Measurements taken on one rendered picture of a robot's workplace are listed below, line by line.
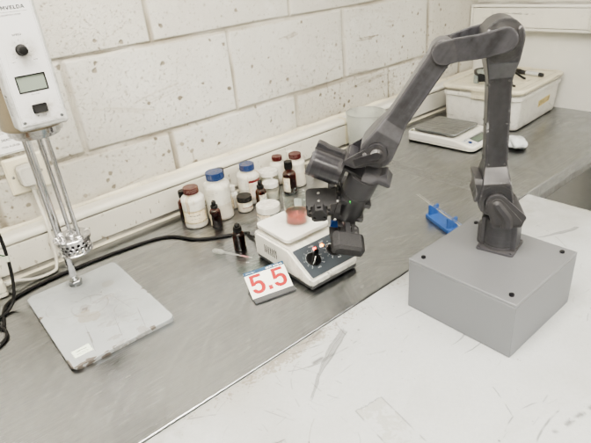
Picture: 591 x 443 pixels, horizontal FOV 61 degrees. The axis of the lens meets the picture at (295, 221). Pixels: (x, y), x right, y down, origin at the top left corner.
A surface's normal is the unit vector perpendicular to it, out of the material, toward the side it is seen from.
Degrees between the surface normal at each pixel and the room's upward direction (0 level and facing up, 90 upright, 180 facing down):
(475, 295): 90
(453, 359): 0
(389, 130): 66
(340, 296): 0
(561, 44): 91
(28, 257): 90
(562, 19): 90
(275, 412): 0
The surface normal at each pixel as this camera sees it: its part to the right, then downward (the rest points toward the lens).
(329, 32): 0.65, 0.30
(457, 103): -0.71, 0.43
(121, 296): -0.09, -0.88
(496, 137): -0.18, 0.48
